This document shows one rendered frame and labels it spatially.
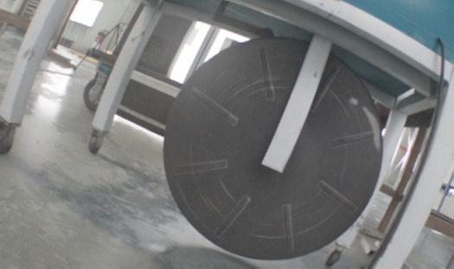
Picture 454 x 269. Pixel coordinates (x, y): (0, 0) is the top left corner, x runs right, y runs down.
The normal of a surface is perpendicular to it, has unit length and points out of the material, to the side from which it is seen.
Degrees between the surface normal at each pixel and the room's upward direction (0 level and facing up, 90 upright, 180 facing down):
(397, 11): 90
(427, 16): 90
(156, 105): 90
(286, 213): 90
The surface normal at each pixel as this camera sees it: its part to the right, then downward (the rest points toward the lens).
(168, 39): 0.09, 0.09
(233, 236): -0.21, -0.04
